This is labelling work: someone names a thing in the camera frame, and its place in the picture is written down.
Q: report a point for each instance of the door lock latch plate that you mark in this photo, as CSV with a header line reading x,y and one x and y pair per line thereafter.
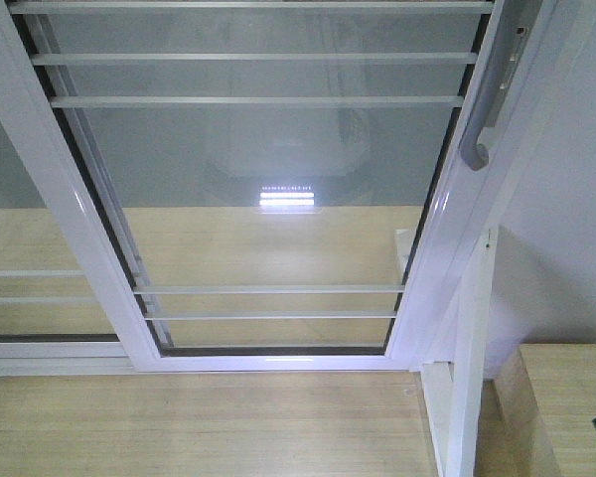
x,y
515,55

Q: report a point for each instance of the light wooden box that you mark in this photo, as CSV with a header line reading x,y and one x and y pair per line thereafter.
x,y
547,395

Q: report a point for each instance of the fixed white framed glass panel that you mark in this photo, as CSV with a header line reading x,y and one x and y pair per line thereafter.
x,y
50,320

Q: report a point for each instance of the grey metal door handle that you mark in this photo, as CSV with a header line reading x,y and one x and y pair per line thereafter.
x,y
474,154

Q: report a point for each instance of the white wall panel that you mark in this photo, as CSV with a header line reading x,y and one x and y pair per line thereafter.
x,y
544,283

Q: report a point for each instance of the light wooden floor platform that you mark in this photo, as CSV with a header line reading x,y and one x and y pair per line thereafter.
x,y
262,424

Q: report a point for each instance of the white support bracket post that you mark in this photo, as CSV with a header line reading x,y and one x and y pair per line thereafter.
x,y
453,390

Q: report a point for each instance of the white framed sliding glass door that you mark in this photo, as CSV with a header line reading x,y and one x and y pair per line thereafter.
x,y
285,107

